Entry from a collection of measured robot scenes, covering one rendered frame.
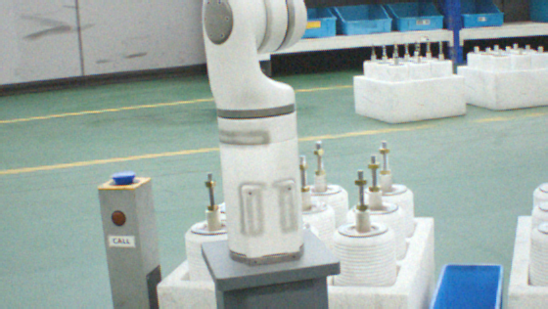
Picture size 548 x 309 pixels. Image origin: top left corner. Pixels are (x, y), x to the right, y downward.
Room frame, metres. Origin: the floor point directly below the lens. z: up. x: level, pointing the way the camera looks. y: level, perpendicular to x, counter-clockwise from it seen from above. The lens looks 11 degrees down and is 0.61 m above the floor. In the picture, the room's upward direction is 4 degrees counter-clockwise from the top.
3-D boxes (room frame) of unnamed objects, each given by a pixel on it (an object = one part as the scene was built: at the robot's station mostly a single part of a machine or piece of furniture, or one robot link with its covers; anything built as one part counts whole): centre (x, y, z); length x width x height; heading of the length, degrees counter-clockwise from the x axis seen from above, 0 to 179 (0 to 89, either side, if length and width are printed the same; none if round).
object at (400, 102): (3.80, -0.63, 0.09); 0.39 x 0.39 x 0.18; 19
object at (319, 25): (6.13, -0.26, 0.36); 0.50 x 0.38 x 0.21; 13
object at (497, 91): (3.96, -1.18, 0.09); 0.39 x 0.39 x 0.18; 15
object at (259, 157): (0.95, 0.02, 0.39); 0.09 x 0.09 x 0.17; 12
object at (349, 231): (1.17, -0.12, 0.25); 0.08 x 0.08 x 0.01
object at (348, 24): (6.23, -0.68, 0.36); 0.50 x 0.38 x 0.21; 13
